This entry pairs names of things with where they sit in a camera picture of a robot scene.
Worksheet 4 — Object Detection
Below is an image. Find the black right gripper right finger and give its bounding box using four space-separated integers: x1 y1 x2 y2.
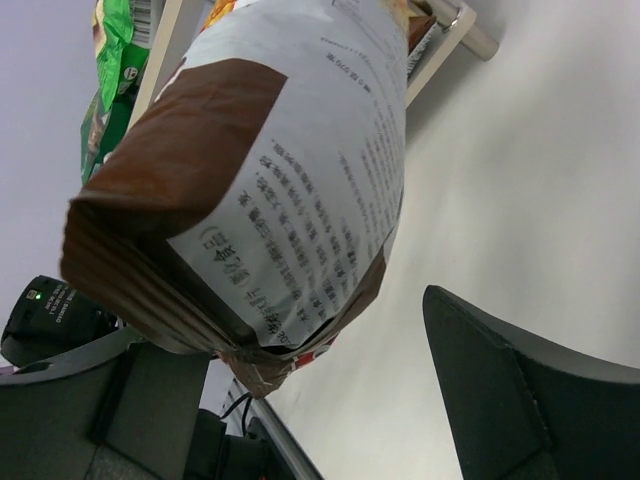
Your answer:
423 285 639 479

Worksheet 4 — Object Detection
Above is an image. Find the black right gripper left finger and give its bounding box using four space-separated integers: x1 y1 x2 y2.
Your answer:
1 331 209 479

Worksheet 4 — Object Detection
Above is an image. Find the green Real hand cooked bag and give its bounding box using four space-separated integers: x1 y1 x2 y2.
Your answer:
80 1 164 183

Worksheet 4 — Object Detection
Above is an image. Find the brown Chuba barbecue chips bag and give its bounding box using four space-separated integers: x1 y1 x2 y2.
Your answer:
408 1 437 55

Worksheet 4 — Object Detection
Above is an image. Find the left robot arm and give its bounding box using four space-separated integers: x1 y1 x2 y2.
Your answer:
1 275 124 370

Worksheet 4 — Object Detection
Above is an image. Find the white two-tier wooden shelf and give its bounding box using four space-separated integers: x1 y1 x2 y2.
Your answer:
129 0 500 125

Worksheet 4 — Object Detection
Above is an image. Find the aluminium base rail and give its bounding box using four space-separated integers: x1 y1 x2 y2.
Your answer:
222 380 324 480

